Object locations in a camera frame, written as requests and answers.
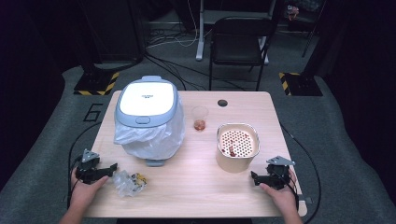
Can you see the person's left hand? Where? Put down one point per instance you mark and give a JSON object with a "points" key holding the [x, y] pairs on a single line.
{"points": [[82, 194]]}

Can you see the beige bin with perforated strainer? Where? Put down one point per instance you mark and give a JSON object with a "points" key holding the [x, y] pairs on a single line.
{"points": [[233, 163]]}

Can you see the grey-blue pedal trash can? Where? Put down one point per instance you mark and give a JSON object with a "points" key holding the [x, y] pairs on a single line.
{"points": [[146, 101]]}

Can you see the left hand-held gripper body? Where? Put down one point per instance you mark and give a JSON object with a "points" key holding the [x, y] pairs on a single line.
{"points": [[88, 169]]}

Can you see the pink and white bag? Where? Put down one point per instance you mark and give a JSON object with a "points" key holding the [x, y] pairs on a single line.
{"points": [[292, 11]]}

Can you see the black table grommet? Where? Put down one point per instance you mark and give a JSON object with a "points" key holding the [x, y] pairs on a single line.
{"points": [[222, 103]]}

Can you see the white desk frame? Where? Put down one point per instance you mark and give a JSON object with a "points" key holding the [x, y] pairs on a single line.
{"points": [[200, 37]]}

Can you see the clear plastic wrapper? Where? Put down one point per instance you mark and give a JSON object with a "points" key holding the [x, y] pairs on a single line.
{"points": [[127, 183]]}

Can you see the person's right hand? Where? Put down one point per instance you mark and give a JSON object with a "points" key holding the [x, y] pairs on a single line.
{"points": [[285, 199]]}

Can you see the black tripod stand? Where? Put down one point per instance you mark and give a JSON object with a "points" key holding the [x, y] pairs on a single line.
{"points": [[311, 34]]}

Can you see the black folding chair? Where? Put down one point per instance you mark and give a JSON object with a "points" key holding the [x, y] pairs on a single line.
{"points": [[239, 49]]}

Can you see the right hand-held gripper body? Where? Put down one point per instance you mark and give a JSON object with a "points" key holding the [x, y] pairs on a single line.
{"points": [[278, 174]]}

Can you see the dark equipment cabinet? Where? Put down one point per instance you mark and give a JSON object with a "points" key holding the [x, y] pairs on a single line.
{"points": [[118, 31]]}

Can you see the clear plastic cup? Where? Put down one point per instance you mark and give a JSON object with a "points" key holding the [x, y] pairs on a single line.
{"points": [[199, 119]]}

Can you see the white plastic trash bag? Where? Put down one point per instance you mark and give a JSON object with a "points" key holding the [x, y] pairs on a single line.
{"points": [[155, 141]]}

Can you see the black base with hazard stripes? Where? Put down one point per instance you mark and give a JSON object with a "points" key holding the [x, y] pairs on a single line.
{"points": [[96, 84], [303, 85]]}

